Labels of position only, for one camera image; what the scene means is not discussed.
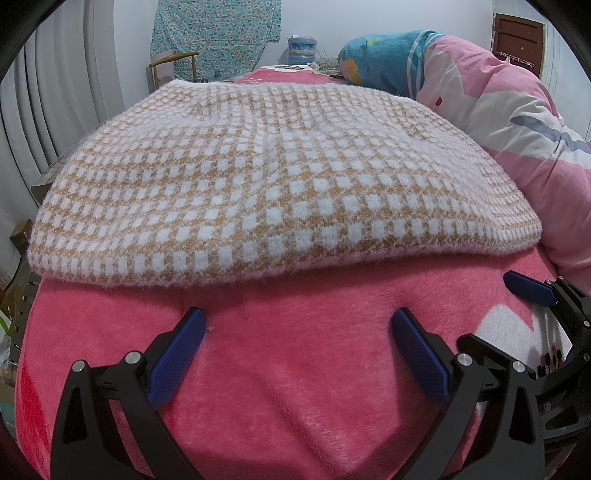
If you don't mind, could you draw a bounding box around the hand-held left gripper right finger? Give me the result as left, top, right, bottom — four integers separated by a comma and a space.
392, 308, 546, 480

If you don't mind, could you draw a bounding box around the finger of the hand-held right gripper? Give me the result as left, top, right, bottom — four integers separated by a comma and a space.
456, 333, 513, 363
503, 271, 591, 333

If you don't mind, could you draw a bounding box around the grey curtain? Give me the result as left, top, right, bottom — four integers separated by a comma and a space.
0, 18, 126, 199

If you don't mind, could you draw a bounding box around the brown wooden door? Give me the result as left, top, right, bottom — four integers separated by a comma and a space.
491, 13, 546, 75

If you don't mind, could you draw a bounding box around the blue water jug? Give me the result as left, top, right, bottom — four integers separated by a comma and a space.
286, 34, 320, 66

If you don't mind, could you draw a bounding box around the teal floral hanging cloth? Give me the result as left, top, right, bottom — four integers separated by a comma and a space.
152, 0, 283, 83

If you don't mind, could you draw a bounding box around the cardboard box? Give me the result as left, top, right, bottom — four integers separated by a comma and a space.
10, 220, 37, 252

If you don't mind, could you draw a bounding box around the grey green patterned cloth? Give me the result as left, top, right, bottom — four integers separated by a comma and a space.
313, 56, 345, 78

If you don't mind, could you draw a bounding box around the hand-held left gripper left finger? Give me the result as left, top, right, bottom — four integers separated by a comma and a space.
50, 308, 206, 480

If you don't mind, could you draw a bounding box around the pink white quilt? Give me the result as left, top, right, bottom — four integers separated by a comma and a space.
413, 34, 591, 296

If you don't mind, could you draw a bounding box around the wooden chair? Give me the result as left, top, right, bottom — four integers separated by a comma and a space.
146, 51, 201, 94

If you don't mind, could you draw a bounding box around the pink white fleece blanket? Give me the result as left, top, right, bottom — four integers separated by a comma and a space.
14, 65, 578, 480

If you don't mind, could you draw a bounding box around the tan white checked knit coat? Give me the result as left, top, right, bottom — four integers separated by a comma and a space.
28, 79, 543, 290

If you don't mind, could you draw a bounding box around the wall hook rack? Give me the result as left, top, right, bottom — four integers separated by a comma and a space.
499, 52, 537, 71

